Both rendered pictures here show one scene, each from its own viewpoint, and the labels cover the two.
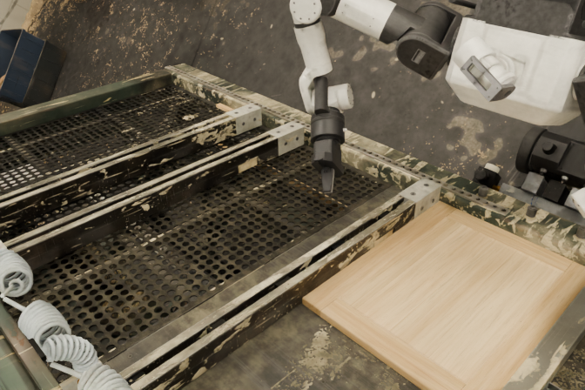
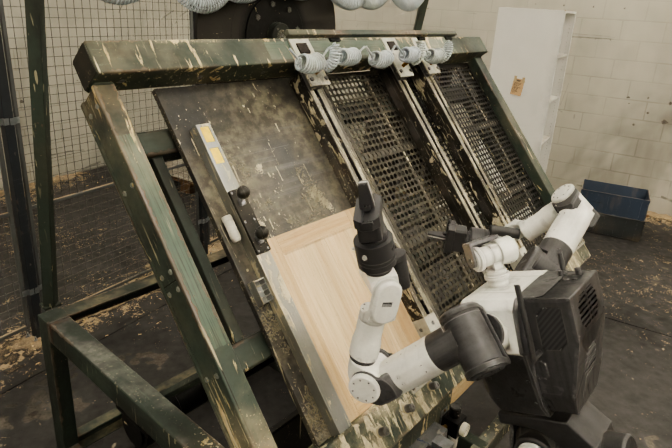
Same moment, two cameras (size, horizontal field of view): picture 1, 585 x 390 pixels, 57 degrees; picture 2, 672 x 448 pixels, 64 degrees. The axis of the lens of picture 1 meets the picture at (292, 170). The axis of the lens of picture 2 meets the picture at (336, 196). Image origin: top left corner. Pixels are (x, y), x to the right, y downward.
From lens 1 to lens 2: 1.19 m
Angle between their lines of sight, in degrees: 44
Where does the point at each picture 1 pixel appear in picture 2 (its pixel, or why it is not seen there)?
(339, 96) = not seen: hidden behind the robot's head
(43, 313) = (353, 53)
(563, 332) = (303, 337)
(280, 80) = (612, 389)
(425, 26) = (549, 261)
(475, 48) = (505, 241)
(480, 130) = not seen: outside the picture
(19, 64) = (614, 202)
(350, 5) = (563, 215)
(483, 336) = (310, 290)
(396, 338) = (319, 238)
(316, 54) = (534, 219)
